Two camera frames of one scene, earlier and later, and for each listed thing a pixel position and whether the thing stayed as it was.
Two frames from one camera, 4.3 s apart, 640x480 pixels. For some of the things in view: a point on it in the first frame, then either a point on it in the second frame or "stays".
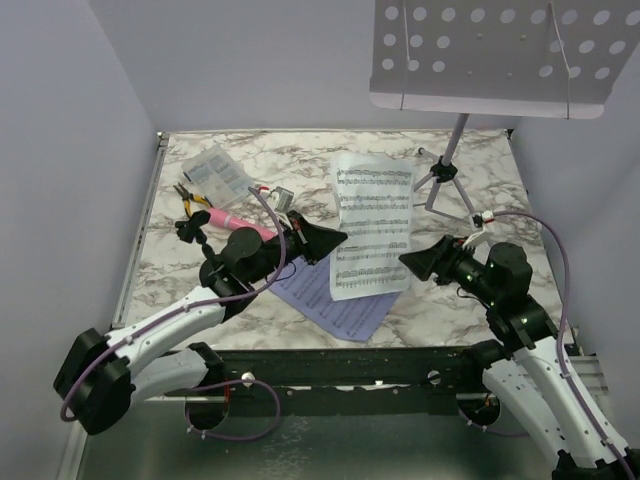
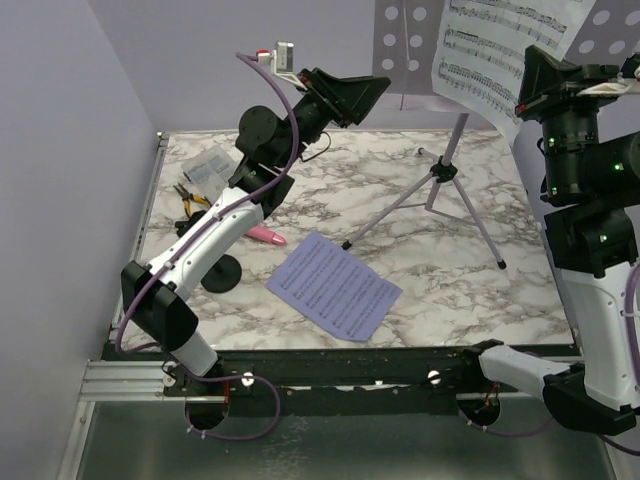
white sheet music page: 373,201 → 481,46
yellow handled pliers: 187,197 stays
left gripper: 314,242 → 343,100
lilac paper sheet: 308,286 stays
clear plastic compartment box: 219,176 stays
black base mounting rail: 357,381 stays
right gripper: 445,258 → 563,93
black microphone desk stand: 189,230 stays
